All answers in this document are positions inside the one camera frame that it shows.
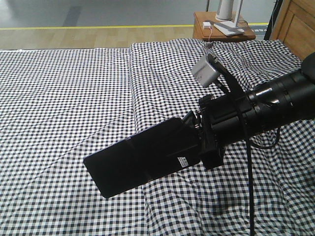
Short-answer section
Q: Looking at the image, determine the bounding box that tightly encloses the white cylindrical heater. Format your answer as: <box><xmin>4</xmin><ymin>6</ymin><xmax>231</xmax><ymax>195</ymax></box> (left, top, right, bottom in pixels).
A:
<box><xmin>215</xmin><ymin>0</ymin><xmax>234</xmax><ymax>21</ymax></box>

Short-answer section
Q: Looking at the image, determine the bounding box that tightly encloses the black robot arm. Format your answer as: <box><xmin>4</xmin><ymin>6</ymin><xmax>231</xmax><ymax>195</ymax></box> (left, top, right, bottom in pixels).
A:
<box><xmin>180</xmin><ymin>54</ymin><xmax>315</xmax><ymax>169</ymax></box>

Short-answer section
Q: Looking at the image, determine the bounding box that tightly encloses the grey metal pole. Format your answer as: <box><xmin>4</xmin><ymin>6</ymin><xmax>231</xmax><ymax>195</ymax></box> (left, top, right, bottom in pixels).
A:
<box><xmin>206</xmin><ymin>0</ymin><xmax>210</xmax><ymax>12</ymax></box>

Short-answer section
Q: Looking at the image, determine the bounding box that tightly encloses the black white checkered bed sheet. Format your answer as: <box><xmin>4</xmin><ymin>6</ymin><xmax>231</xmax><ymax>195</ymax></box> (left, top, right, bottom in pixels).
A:
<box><xmin>0</xmin><ymin>48</ymin><xmax>148</xmax><ymax>236</ymax></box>

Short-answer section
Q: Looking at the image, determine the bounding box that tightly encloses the small white charger box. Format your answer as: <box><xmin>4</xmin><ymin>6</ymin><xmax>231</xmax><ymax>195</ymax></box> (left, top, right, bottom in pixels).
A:
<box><xmin>202</xmin><ymin>22</ymin><xmax>212</xmax><ymax>29</ymax></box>

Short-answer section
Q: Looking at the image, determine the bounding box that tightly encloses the black white checkered quilt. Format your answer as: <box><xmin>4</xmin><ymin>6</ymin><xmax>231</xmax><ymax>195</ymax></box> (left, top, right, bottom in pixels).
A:
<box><xmin>130</xmin><ymin>39</ymin><xmax>315</xmax><ymax>236</ymax></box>

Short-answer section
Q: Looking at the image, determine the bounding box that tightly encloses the black camera cable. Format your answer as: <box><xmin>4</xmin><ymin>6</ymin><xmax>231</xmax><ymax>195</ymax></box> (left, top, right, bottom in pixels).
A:
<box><xmin>211</xmin><ymin>55</ymin><xmax>282</xmax><ymax>236</ymax></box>

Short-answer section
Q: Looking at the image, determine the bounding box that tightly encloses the wooden nightstand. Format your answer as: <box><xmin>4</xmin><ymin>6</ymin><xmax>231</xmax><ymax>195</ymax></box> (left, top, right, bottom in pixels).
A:
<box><xmin>193</xmin><ymin>12</ymin><xmax>256</xmax><ymax>42</ymax></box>

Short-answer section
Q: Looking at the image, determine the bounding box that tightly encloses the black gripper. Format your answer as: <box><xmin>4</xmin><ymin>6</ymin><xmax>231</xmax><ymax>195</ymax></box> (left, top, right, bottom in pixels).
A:
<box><xmin>182</xmin><ymin>94</ymin><xmax>251</xmax><ymax>170</ymax></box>

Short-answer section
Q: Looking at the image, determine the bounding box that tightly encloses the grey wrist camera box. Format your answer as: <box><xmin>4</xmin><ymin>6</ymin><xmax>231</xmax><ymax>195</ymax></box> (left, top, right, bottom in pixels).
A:
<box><xmin>191</xmin><ymin>55</ymin><xmax>220</xmax><ymax>88</ymax></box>

